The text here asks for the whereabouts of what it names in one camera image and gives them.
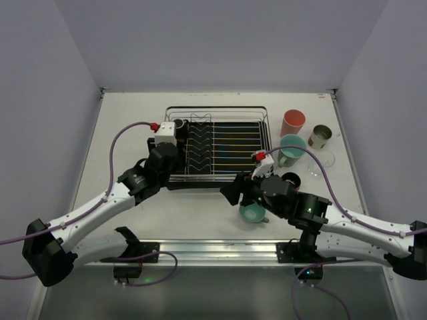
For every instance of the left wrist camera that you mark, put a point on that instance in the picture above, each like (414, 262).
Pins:
(165, 133)

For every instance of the tall green mug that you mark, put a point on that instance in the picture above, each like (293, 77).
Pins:
(288, 156)

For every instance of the black tall cup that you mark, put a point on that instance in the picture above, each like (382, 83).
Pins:
(181, 128)

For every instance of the orange floral bowl cup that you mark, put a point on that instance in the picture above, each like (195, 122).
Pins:
(292, 178)

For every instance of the clear plastic glass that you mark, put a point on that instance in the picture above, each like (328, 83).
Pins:
(326, 158)

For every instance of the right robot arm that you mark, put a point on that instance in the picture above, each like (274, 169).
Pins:
(330, 231)

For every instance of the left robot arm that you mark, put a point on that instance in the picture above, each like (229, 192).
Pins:
(55, 248)

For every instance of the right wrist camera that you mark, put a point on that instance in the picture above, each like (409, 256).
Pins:
(264, 164)

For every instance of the aluminium mounting rail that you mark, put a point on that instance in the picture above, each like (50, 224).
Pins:
(217, 251)

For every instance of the pink plastic cup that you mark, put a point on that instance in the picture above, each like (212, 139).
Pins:
(293, 121)

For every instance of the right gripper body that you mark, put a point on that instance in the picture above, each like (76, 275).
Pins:
(241, 188)

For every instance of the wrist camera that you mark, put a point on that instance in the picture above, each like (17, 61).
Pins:
(165, 133)
(264, 164)

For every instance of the small green mug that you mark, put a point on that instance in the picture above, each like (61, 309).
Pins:
(253, 213)

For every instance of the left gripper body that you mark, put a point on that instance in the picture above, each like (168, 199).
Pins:
(180, 139)

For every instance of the white brown steel tumbler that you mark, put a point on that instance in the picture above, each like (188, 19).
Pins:
(320, 135)

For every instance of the black drip tray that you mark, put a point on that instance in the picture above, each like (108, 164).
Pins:
(216, 151)

